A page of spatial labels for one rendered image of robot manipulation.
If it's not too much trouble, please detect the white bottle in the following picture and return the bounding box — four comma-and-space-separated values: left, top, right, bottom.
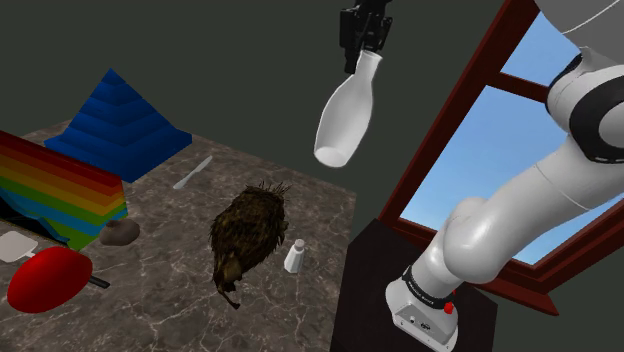
313, 49, 384, 169

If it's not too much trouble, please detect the red-framed window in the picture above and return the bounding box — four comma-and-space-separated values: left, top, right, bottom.
377, 0, 624, 317

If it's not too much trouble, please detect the silver knife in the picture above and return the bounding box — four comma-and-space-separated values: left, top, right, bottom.
172, 155, 214, 191

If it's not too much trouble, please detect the brown shaggy bird figure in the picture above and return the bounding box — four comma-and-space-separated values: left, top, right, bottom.
208, 181, 292, 311

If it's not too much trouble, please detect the white salt shaker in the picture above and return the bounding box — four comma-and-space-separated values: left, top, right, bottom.
284, 238, 306, 274

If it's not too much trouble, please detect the dark robot stand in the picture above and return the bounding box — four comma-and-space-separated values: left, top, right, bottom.
329, 218, 499, 352

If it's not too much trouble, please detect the blue stepped pyramid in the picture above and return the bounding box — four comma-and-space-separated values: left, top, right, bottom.
43, 68, 193, 184

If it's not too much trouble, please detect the brown stone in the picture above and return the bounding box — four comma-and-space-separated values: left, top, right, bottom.
98, 218, 142, 246

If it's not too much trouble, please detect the rainbow striped block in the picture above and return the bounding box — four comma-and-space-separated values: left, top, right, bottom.
0, 129, 129, 252

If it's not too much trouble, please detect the red oval object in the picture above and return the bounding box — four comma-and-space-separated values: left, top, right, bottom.
6, 245, 94, 314

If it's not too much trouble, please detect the white spatula with black handle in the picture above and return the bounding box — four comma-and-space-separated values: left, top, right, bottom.
0, 230, 111, 290

